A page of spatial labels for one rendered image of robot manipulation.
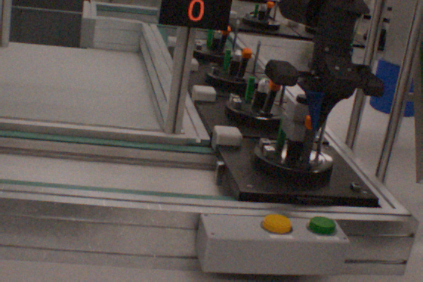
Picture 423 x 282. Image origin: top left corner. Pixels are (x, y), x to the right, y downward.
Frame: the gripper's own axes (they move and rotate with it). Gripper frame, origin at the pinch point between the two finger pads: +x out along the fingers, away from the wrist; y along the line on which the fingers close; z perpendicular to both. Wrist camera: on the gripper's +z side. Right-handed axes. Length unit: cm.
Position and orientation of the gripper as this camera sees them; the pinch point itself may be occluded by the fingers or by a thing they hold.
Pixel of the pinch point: (319, 110)
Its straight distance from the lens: 108.2
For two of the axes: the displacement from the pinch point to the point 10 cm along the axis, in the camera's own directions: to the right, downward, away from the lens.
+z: 1.8, 3.4, -9.2
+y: 9.7, 0.9, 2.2
